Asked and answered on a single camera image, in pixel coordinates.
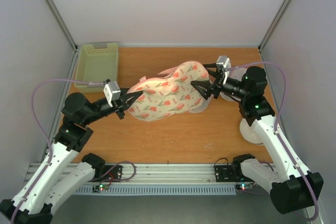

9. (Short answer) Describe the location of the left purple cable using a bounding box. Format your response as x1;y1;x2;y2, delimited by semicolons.
10;78;108;222

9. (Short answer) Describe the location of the right small circuit board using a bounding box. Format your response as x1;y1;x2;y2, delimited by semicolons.
236;183;257;191

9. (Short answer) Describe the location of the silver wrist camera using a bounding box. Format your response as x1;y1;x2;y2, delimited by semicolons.
103;80;121;107
215;56;231;73

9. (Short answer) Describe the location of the left small circuit board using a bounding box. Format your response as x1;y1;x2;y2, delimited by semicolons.
92;184;109;193

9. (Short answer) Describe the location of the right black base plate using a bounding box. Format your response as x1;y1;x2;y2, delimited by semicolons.
214;165;246;183

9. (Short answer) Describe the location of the aluminium front rail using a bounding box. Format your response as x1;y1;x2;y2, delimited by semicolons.
25;163;312;186

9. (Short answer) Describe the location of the green plastic basket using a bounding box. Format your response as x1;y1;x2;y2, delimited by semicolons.
75;42;119;83

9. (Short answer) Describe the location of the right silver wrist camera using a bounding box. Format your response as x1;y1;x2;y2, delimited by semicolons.
215;56;231;73

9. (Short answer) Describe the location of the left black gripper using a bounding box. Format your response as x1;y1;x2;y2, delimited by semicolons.
82;88;143;126

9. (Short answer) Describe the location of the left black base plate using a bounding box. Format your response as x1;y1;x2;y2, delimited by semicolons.
90;165;123;182

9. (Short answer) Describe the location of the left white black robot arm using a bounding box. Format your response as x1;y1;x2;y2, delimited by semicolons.
1;83;143;223

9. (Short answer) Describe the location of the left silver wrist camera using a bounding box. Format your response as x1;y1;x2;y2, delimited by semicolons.
103;80;121;107

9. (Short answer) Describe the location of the grey slotted cable duct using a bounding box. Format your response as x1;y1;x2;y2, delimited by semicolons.
74;184;236;196

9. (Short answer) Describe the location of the grey trimmed mesh laundry bag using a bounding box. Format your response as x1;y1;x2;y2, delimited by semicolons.
189;99;209;113

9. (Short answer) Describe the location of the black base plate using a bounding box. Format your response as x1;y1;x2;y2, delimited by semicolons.
90;165;123;182
214;165;246;183

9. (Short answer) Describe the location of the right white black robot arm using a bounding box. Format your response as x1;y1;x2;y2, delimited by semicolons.
191;63;323;220

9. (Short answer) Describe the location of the pink trimmed mesh laundry bag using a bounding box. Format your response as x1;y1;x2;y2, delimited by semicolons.
220;68;247;102

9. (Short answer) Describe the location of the floral bra laundry bag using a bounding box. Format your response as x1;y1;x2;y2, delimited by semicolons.
128;61;209;122

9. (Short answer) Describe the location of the small circuit board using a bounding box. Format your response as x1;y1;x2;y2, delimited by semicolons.
92;184;109;193
236;183;257;191

